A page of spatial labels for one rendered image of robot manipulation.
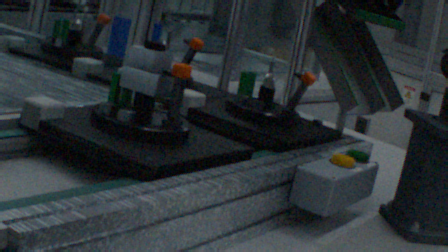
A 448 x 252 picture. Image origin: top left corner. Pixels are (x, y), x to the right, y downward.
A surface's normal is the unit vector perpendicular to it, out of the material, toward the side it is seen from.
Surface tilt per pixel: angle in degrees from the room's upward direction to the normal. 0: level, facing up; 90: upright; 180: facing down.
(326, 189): 90
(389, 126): 90
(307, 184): 90
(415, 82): 90
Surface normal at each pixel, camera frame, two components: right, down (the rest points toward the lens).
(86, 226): 0.77, 0.31
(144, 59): -0.60, 0.10
